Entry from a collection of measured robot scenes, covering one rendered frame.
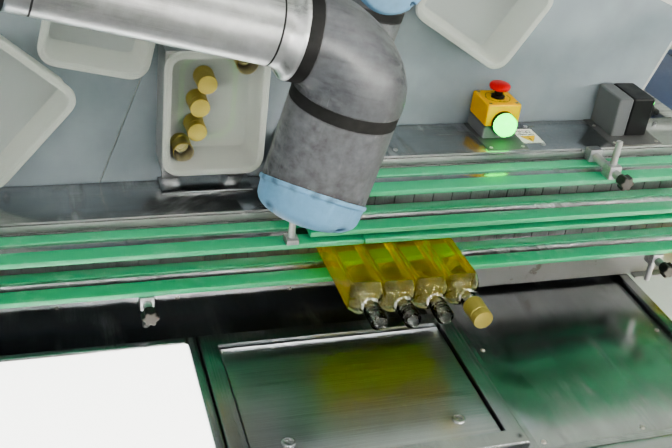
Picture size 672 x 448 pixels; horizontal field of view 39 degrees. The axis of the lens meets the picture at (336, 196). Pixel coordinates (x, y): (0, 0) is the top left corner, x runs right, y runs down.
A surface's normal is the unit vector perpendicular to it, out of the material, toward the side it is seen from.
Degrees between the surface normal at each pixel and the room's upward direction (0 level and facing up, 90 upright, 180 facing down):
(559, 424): 90
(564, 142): 90
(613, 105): 90
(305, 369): 90
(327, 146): 28
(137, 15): 6
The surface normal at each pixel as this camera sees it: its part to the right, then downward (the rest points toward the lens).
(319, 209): 0.04, 0.50
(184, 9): 0.34, 0.28
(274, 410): 0.12, -0.86
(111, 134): 0.29, 0.51
